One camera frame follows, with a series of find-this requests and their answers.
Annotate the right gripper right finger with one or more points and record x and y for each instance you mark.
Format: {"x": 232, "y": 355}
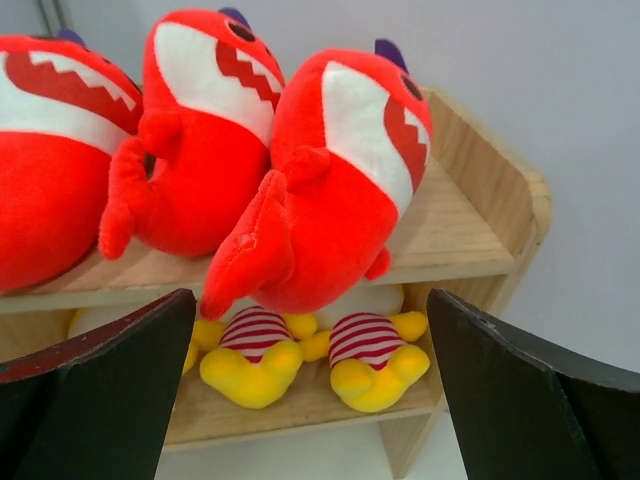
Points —
{"x": 525, "y": 408}

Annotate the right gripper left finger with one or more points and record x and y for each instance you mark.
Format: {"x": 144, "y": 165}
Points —
{"x": 97, "y": 406}

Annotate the yellow frog plush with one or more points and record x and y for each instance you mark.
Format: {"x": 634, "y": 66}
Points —
{"x": 369, "y": 341}
{"x": 253, "y": 357}

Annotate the wooden two-tier shelf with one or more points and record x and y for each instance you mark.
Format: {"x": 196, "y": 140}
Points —
{"x": 473, "y": 227}

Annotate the red shark plush with purple fin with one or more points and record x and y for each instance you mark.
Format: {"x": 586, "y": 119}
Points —
{"x": 65, "y": 109}

